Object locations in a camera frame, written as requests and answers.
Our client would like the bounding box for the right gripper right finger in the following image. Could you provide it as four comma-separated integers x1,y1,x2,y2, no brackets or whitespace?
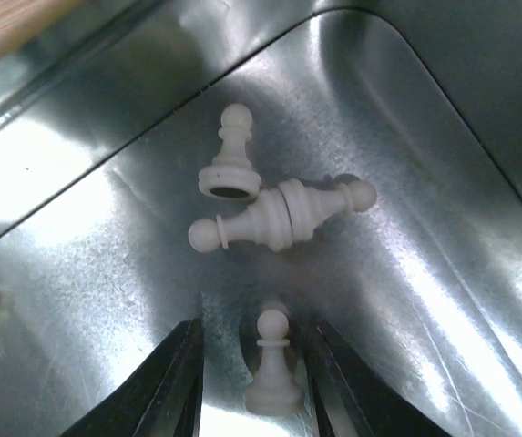
308,322,447,436

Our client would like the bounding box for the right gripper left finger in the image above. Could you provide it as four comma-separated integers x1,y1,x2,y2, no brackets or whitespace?
62,318,204,436

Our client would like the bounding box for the eleventh white chess pawn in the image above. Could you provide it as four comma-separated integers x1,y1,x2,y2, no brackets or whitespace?
244,309,304,417

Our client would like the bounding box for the thirteenth white chess pawn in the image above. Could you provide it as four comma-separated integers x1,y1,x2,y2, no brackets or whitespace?
188,189,293,253

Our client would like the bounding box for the fourteenth white chess pawn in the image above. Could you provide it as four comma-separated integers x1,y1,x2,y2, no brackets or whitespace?
278,178,377,242

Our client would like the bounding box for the twelfth white chess pawn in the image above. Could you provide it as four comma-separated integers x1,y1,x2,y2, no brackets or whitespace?
199,103,261,200

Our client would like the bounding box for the gold tin with white pieces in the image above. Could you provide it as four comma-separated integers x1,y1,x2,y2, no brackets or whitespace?
0,1,522,436

